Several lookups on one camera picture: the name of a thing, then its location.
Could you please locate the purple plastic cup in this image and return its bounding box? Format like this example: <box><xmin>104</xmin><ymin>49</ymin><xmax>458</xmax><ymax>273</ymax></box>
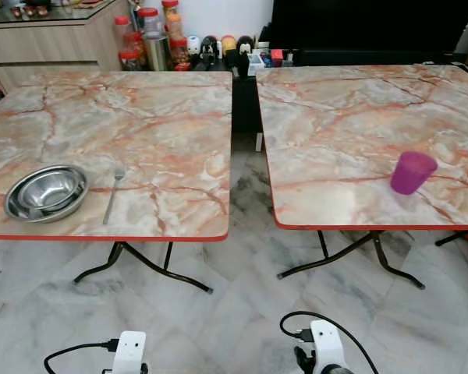
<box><xmin>390</xmin><ymin>151</ymin><xmax>438</xmax><ymax>196</ymax></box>

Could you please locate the silver steel bowl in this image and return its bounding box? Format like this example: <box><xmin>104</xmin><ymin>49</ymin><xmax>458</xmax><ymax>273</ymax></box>
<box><xmin>4</xmin><ymin>164</ymin><xmax>90</xmax><ymax>224</ymax></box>

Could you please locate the light wooden cabinet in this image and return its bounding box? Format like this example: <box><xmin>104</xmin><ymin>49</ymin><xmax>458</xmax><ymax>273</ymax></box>
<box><xmin>0</xmin><ymin>0</ymin><xmax>133</xmax><ymax>90</ymax></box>

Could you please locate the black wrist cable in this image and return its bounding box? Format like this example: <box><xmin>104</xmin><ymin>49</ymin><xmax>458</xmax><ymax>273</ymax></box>
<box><xmin>44</xmin><ymin>340</ymin><xmax>120</xmax><ymax>374</ymax></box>
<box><xmin>280</xmin><ymin>311</ymin><xmax>379</xmax><ymax>374</ymax></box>

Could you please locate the tall red lid plastic jar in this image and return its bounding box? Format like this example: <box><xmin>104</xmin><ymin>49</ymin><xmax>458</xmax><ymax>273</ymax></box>
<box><xmin>113</xmin><ymin>16</ymin><xmax>133</xmax><ymax>54</ymax></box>

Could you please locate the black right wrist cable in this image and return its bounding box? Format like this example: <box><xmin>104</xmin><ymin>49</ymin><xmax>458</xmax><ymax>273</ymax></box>
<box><xmin>280</xmin><ymin>311</ymin><xmax>379</xmax><ymax>374</ymax></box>

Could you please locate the silver metal fork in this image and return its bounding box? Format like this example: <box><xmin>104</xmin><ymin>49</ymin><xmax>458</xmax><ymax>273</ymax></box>
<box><xmin>103</xmin><ymin>166</ymin><xmax>127</xmax><ymax>226</ymax></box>

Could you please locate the black metal furniture leg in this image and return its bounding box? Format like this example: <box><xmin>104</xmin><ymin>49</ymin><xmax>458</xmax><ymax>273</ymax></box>
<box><xmin>435</xmin><ymin>231</ymin><xmax>468</xmax><ymax>247</ymax></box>

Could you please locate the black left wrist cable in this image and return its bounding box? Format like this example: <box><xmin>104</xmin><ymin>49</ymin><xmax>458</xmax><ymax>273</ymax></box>
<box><xmin>44</xmin><ymin>340</ymin><xmax>120</xmax><ymax>374</ymax></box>

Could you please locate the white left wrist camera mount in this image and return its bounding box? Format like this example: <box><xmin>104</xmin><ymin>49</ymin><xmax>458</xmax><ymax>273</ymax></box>
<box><xmin>112</xmin><ymin>331</ymin><xmax>147</xmax><ymax>374</ymax></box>

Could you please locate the steel flask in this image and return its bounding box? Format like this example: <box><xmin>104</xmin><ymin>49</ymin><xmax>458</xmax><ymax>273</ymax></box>
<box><xmin>144</xmin><ymin>33</ymin><xmax>171</xmax><ymax>71</ymax></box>

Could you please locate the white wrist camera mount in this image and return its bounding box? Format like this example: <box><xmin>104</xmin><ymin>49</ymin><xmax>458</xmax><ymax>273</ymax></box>
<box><xmin>310</xmin><ymin>319</ymin><xmax>348</xmax><ymax>373</ymax></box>
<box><xmin>112</xmin><ymin>331</ymin><xmax>147</xmax><ymax>374</ymax></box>

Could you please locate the black television screen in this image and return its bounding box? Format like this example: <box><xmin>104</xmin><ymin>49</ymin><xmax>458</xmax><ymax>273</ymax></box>
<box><xmin>269</xmin><ymin>0</ymin><xmax>468</xmax><ymax>54</ymax></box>

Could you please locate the short red lid plastic jar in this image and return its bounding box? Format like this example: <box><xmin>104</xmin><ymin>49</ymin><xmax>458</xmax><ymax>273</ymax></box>
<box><xmin>119</xmin><ymin>50</ymin><xmax>141</xmax><ymax>72</ymax></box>

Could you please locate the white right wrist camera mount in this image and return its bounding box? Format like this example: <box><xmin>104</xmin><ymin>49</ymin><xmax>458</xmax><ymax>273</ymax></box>
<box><xmin>310</xmin><ymin>319</ymin><xmax>348</xmax><ymax>373</ymax></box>

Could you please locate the marble top folding table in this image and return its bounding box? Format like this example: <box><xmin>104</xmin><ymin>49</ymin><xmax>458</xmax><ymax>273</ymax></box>
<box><xmin>256</xmin><ymin>64</ymin><xmax>468</xmax><ymax>291</ymax></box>
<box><xmin>0</xmin><ymin>70</ymin><xmax>233</xmax><ymax>295</ymax></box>

